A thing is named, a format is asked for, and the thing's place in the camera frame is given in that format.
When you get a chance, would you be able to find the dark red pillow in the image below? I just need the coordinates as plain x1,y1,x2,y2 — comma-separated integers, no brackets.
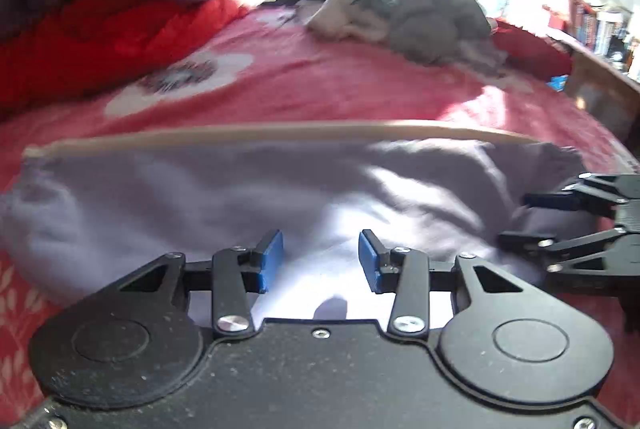
492,19,574,82

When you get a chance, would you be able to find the pink floral blanket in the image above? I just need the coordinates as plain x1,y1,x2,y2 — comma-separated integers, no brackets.
0,4,640,429

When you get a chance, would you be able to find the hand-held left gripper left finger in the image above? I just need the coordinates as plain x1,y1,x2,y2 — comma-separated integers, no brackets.
119,229,284,339

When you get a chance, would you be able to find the bright red quilt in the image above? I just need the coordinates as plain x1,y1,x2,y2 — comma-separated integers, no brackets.
0,0,251,122

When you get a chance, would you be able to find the lavender and beige garment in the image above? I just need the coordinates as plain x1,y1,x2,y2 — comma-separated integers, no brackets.
0,123,601,330

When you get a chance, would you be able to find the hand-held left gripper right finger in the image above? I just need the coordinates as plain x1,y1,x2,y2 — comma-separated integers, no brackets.
360,229,524,339

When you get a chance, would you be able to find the wooden desk with shelves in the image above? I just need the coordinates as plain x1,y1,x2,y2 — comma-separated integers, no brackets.
546,26,640,147

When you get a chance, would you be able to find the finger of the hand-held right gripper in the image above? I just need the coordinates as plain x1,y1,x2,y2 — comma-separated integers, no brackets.
522,174,640,219
497,225,626,291

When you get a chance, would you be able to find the row of books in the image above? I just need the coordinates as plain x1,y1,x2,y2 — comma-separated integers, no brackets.
570,0,633,61

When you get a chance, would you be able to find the light grey garment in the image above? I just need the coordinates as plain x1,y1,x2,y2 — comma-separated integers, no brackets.
450,40,510,76

